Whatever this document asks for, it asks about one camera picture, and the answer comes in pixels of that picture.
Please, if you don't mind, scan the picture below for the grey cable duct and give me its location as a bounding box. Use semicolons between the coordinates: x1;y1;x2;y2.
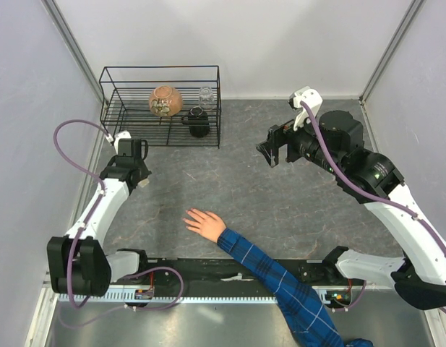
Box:
58;287;281;304

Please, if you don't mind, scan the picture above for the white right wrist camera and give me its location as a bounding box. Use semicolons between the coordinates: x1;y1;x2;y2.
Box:
288;85;323;131

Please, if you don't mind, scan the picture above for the brown ceramic bowl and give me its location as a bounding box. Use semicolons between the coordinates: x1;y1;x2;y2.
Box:
148;85;184;117

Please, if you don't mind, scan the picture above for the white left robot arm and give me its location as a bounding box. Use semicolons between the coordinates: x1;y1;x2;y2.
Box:
46;131;151;296

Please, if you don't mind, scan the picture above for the black mug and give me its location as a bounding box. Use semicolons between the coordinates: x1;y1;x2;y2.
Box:
181;106;210;138

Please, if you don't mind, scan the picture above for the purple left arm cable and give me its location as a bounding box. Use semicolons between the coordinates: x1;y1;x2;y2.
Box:
53;119;184;328

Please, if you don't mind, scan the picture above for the clear drinking glass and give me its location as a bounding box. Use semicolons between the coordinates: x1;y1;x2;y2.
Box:
199;86;215;111

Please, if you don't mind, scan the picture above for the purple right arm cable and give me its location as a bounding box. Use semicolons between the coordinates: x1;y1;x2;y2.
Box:
301;101;446;321

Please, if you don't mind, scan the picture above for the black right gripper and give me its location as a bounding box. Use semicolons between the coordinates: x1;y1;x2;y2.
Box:
257;107;343;176

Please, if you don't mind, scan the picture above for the blue plaid sleeve forearm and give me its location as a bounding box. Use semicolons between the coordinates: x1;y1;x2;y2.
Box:
217;228;373;347

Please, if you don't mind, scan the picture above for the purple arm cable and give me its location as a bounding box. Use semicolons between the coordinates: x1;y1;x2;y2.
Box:
301;101;446;321
53;119;184;328

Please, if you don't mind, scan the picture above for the clear nail polish bottle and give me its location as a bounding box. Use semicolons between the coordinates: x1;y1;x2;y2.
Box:
138;179;150;188

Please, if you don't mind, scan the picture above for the black wire rack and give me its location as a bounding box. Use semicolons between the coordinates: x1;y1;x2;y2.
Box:
99;65;222;147

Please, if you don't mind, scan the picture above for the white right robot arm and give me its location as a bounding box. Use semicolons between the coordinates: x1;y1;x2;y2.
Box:
257;111;446;310

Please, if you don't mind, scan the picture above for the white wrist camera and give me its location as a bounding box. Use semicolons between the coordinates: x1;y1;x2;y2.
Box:
105;131;132;154
288;85;323;131

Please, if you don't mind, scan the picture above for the person's hand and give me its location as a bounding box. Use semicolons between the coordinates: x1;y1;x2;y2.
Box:
183;208;226;243

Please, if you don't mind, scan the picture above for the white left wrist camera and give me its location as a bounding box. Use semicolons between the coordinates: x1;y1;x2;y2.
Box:
105;131;132;154

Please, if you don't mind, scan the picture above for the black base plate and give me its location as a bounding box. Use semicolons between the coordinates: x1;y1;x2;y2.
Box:
108;257;366;298

